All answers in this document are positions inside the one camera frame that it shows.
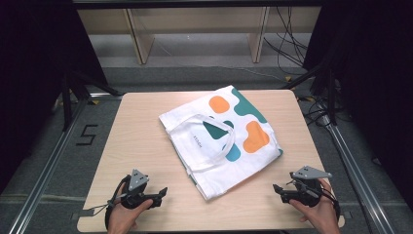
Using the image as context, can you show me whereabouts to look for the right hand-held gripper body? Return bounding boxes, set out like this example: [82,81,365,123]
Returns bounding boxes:
[280,165,333,208]

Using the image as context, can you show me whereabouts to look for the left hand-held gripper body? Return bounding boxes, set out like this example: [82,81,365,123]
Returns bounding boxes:
[120,168,163,210]

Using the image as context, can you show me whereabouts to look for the white tote bag coloured shapes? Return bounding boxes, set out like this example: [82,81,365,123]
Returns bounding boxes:
[158,85,283,202]

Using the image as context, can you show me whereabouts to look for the person's left hand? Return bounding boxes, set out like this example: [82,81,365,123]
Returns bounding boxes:
[107,186,154,234]

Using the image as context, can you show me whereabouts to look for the person's right hand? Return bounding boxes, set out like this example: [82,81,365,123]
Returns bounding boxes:
[288,177,342,234]

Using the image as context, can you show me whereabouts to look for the black metal stand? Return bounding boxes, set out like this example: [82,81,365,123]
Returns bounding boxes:
[281,63,338,127]
[60,70,122,132]

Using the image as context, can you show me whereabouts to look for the black curtain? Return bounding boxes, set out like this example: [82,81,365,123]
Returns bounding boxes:
[0,0,109,194]
[302,0,413,209]

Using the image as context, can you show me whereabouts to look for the light wooden bench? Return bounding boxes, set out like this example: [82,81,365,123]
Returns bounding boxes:
[77,6,321,65]

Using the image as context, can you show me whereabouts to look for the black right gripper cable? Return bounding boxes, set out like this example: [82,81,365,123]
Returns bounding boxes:
[320,186,342,222]

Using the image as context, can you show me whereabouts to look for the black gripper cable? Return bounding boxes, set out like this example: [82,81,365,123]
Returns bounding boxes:
[87,175,131,230]
[320,186,342,222]

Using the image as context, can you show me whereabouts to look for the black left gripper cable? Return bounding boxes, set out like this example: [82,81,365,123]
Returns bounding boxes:
[87,175,131,230]

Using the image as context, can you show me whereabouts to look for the aluminium floor rail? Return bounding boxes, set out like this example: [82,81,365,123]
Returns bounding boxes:
[7,93,125,234]
[319,115,396,234]

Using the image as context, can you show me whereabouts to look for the black cables by stand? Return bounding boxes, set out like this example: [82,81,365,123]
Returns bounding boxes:
[297,94,329,127]

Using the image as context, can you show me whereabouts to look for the bundle of black floor cables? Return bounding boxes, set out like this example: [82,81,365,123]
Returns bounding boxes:
[263,6,310,76]

